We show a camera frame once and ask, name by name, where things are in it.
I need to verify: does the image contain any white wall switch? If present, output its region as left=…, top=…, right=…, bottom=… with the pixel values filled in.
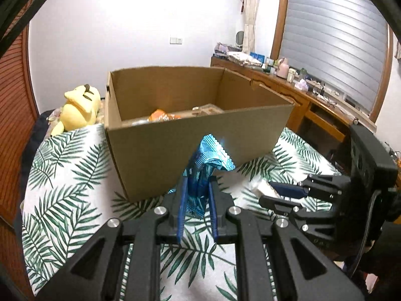
left=169, top=37, right=182, bottom=45

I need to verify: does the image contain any brown cardboard box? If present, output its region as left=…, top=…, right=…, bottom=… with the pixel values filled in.
left=104, top=67, right=293, bottom=202

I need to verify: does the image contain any grey window blind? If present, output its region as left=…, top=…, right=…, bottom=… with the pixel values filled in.
left=279, top=0, right=387, bottom=111

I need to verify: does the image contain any clear brown snack packet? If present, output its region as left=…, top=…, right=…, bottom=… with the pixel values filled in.
left=191, top=103, right=224, bottom=116

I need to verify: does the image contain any white red snack packet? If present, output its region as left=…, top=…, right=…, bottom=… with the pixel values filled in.
left=249, top=179, right=281, bottom=199

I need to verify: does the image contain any wooden slatted wardrobe door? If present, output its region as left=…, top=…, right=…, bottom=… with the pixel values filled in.
left=0, top=26, right=40, bottom=301

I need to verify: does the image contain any blue foil snack packet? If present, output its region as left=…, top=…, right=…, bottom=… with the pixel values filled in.
left=178, top=134, right=236, bottom=219

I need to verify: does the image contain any floral bed sheet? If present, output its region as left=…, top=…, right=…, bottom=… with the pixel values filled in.
left=45, top=99, right=105, bottom=139

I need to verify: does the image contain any small white desk fan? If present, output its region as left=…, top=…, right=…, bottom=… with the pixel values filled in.
left=235, top=31, right=244, bottom=50

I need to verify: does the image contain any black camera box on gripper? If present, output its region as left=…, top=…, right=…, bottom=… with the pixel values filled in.
left=349, top=124, right=398, bottom=190

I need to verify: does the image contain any orange white snack packet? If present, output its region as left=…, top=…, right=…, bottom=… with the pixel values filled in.
left=147, top=109, right=181, bottom=122

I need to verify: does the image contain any folded floral cloth stack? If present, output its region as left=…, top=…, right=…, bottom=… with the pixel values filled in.
left=226, top=51, right=262, bottom=67

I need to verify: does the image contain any green leaf pattern cloth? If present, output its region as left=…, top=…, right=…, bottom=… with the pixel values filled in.
left=21, top=124, right=336, bottom=300

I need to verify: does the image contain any yellow pikachu plush toy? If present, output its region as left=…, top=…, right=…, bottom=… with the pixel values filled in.
left=50, top=84, right=101, bottom=137

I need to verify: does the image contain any beige floral curtain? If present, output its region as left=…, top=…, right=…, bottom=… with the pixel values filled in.
left=243, top=0, right=260, bottom=54

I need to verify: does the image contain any pink kettle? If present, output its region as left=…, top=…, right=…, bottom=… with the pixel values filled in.
left=276, top=58, right=289, bottom=80

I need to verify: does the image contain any wooden sideboard cabinet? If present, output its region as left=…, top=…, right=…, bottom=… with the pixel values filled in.
left=210, top=56, right=377, bottom=164

